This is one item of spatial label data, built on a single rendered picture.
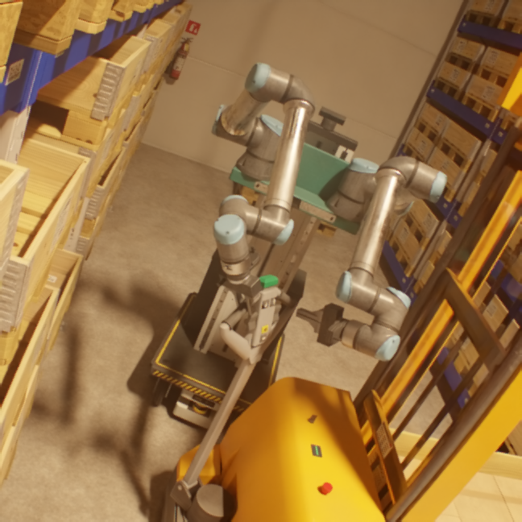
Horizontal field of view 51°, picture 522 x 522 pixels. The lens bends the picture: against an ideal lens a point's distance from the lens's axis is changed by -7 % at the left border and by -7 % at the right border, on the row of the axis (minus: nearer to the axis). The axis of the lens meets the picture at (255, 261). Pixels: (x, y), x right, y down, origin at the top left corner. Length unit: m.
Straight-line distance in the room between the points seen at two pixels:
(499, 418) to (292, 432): 0.82
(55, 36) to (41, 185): 1.33
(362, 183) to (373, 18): 4.78
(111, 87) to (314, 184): 1.20
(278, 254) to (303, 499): 1.48
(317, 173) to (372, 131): 4.75
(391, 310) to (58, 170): 1.25
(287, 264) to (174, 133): 4.52
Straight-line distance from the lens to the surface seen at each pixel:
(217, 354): 3.45
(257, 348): 2.07
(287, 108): 2.12
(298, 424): 2.32
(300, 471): 2.15
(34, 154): 2.16
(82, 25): 1.21
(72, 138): 2.22
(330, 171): 2.86
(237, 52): 7.15
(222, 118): 2.63
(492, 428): 1.94
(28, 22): 0.93
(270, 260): 3.12
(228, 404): 2.20
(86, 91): 2.16
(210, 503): 2.48
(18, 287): 1.46
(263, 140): 2.69
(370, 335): 1.81
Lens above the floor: 2.27
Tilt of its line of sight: 25 degrees down
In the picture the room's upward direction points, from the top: 24 degrees clockwise
